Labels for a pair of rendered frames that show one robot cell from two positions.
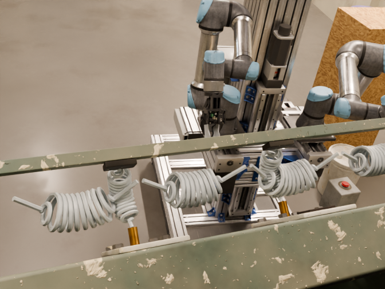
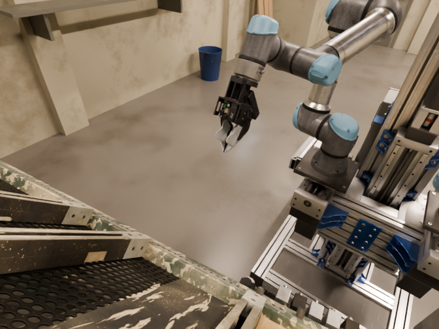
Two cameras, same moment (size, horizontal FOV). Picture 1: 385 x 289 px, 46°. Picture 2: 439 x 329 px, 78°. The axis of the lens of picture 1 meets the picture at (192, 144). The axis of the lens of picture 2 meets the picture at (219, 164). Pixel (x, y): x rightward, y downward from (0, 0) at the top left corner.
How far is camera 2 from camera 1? 1.29 m
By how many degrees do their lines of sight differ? 40
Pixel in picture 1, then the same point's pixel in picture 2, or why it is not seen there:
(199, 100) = (302, 120)
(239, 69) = (302, 60)
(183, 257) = not seen: outside the picture
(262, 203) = (381, 280)
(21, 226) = (193, 182)
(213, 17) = (343, 12)
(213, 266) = not seen: outside the picture
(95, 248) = (219, 222)
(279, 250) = not seen: outside the picture
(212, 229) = (306, 266)
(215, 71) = (247, 44)
